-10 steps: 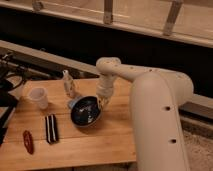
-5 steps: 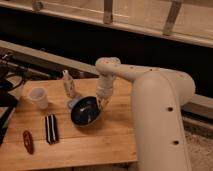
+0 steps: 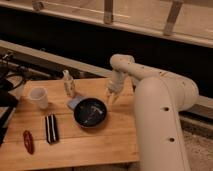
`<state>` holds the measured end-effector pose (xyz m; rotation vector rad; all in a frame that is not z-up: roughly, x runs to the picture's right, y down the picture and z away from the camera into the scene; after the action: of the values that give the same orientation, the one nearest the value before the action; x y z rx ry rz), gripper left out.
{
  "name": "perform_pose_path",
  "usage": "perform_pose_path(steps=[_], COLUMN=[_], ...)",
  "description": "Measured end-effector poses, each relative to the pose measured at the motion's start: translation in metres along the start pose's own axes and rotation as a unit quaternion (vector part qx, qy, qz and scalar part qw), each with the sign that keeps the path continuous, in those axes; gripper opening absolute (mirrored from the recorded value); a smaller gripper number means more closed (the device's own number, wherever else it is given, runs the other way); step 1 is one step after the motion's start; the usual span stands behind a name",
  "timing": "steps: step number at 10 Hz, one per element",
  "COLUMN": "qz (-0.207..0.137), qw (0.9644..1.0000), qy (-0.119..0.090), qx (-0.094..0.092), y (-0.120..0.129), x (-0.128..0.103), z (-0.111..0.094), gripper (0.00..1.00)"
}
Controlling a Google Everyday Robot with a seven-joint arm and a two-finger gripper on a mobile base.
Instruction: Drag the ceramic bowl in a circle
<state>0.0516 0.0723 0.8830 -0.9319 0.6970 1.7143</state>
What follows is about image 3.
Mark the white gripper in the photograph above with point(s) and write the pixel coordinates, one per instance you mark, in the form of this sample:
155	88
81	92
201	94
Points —
115	86

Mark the dark ceramic bowl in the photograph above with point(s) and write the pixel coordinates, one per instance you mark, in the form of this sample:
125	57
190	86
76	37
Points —
90	112

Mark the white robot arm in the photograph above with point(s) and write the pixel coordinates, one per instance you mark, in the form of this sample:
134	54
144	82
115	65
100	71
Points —
158	99

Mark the blue sponge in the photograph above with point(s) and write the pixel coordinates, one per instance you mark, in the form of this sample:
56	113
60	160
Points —
74	102

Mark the small clear bottle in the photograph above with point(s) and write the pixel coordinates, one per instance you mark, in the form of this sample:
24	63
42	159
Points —
69	84

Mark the black white striped block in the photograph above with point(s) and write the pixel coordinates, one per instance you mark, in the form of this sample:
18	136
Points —
51	129

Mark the translucent plastic cup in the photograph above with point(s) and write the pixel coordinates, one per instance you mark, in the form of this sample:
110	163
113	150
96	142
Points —
38	96

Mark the red brown hair clip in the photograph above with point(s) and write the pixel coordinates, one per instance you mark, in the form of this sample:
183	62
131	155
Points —
28	142

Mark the metal window bracket centre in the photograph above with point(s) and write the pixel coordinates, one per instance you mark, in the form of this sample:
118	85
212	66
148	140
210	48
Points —
108	11

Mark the metal window bracket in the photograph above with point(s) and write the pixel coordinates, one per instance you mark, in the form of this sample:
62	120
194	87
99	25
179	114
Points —
172	17
37	5
108	11

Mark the black equipment with cables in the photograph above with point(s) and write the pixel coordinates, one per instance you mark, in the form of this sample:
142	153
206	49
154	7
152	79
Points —
12	81

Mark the metal window bracket right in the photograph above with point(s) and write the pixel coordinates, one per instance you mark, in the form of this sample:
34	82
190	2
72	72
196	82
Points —
172	17

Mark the metal window bracket left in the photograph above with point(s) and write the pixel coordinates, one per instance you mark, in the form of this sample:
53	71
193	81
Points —
37	5

